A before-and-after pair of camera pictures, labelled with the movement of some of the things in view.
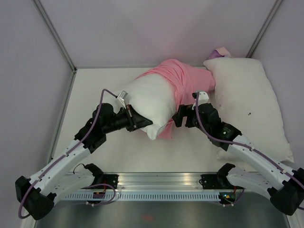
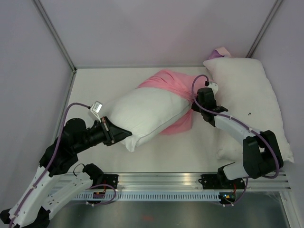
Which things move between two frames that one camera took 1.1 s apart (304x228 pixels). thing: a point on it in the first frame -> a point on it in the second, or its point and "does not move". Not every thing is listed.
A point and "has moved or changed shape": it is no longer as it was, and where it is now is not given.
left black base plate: (111, 179) does not move
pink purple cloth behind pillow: (221, 52) does not move
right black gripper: (184, 110) -> (196, 108)
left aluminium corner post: (56, 35) does not move
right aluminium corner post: (264, 27) does not move
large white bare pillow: (245, 99) does not move
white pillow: (154, 95) has moved or changed shape
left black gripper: (136, 121) -> (112, 133)
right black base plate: (211, 182) does not move
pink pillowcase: (188, 81) -> (180, 84)
